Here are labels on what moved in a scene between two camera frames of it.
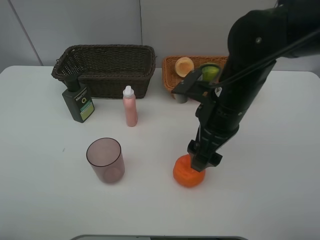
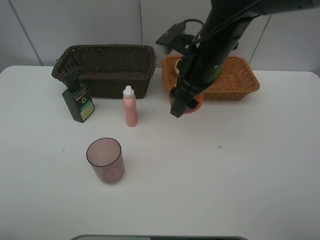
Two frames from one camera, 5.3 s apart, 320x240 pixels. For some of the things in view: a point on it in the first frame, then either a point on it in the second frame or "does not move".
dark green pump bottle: (77, 99) does not move
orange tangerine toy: (184, 175) -> (199, 98)
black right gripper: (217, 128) -> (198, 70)
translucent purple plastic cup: (105, 155) does not move
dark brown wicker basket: (108, 68) does not move
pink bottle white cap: (130, 106) does not move
